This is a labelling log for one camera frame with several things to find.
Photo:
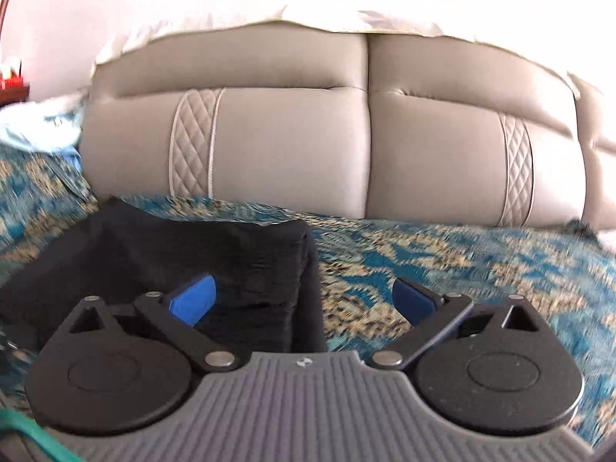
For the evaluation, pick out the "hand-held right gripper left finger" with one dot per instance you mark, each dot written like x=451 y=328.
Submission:
x=195 y=301

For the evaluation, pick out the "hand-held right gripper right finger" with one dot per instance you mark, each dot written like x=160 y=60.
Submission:
x=409 y=298

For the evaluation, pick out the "black pants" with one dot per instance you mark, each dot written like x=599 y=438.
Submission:
x=144 y=255

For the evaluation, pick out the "teal paisley blanket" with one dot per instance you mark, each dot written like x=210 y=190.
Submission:
x=481 y=274

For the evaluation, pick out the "light blue cloth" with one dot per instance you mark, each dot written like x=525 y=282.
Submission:
x=33 y=125

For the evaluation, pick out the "small wooden table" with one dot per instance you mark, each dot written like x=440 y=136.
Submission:
x=12 y=94

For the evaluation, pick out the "white cloth cover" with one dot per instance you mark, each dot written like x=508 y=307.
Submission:
x=202 y=17

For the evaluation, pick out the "red holder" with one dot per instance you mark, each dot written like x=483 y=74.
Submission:
x=10 y=74

